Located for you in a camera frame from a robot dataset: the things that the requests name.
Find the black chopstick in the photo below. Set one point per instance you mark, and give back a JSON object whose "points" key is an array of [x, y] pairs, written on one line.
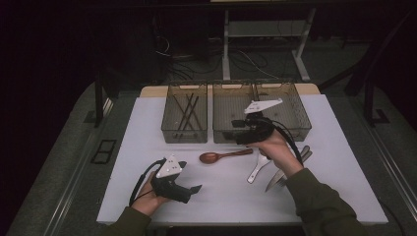
{"points": [[185, 111], [191, 113]]}

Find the white ceramic spoon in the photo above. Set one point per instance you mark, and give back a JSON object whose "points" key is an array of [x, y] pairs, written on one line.
{"points": [[257, 170]]}

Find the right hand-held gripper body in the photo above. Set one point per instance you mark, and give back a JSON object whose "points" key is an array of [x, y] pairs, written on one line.
{"points": [[259, 129]]}

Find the person's left hand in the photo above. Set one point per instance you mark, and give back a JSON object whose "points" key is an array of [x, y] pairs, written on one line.
{"points": [[144, 200]]}

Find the black upright stand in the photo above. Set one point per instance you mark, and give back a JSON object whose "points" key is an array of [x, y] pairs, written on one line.
{"points": [[98, 101]]}

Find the steel table knife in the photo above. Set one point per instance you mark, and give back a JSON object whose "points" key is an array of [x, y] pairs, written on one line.
{"points": [[273, 182]]}

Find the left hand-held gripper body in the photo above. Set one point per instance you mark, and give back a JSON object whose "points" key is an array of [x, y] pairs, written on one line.
{"points": [[170, 190]]}

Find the metal floor rail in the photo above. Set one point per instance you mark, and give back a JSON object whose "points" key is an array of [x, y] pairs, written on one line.
{"points": [[393, 170], [69, 193]]}

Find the person's right hand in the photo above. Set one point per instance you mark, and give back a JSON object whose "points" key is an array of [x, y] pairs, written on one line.
{"points": [[278, 152]]}

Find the white table cover sheet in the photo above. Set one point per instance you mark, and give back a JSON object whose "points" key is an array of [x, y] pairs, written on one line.
{"points": [[226, 203]]}

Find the clear brown storage bin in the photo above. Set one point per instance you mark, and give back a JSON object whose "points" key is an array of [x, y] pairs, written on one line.
{"points": [[291, 111], [170, 113], [226, 113]]}

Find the brown wooden spoon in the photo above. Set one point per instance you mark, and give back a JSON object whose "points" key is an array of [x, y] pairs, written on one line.
{"points": [[209, 158]]}

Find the white metal stand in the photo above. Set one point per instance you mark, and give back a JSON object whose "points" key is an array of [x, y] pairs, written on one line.
{"points": [[225, 49]]}

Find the black slanted stand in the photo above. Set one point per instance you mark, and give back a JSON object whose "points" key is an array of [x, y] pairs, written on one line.
{"points": [[369, 101]]}

